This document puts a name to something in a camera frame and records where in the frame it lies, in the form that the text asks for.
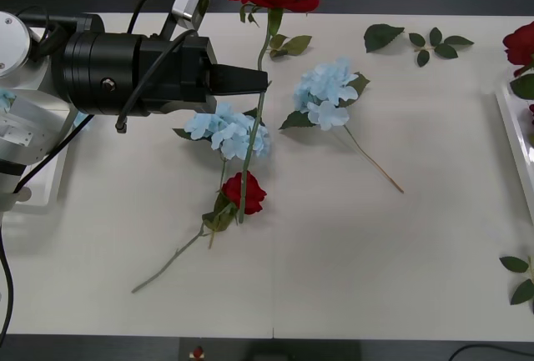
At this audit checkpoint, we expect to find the loose twig with green leaves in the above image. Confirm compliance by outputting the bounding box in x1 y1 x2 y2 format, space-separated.
408 26 476 68
498 253 534 307

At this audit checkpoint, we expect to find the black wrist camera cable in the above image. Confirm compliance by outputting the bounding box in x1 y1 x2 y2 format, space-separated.
114 0 202 134

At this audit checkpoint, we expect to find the shallow white box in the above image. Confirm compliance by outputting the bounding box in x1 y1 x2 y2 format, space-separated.
494 80 534 229
8 125 73 217

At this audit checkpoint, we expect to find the single loose green leaf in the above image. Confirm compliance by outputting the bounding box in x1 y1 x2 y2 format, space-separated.
363 23 406 54

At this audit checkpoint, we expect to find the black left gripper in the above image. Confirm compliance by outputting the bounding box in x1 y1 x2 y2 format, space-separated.
137 34 269 116

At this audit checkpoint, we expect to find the small red rose green stem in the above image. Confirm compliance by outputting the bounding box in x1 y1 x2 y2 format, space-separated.
131 170 268 294

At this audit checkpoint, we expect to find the black floor cable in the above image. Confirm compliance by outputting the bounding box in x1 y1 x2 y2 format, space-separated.
447 343 534 361

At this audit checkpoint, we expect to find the pale grey left wrist camera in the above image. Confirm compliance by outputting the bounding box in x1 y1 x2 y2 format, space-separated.
171 0 211 31

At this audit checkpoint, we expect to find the pale blue flower brown stem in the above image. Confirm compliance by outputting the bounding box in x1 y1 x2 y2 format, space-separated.
278 57 406 194

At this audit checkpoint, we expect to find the pale blue flower green stem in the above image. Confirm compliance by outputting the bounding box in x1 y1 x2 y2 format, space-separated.
172 101 272 250

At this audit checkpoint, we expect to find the dark red rose with leaf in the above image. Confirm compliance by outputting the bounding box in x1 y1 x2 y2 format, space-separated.
501 20 534 102

